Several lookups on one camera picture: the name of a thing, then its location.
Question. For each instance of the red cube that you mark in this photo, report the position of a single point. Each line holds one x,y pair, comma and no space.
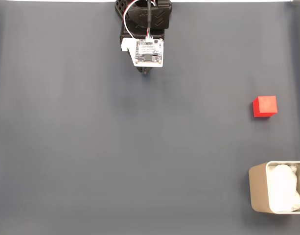
266,105

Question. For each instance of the beige rounded box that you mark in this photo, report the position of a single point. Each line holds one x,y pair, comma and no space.
258,188

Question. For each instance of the dark blue table mat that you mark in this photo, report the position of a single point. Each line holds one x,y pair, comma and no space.
91,147

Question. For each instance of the white crumpled cloth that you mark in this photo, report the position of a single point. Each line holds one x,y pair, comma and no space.
284,188

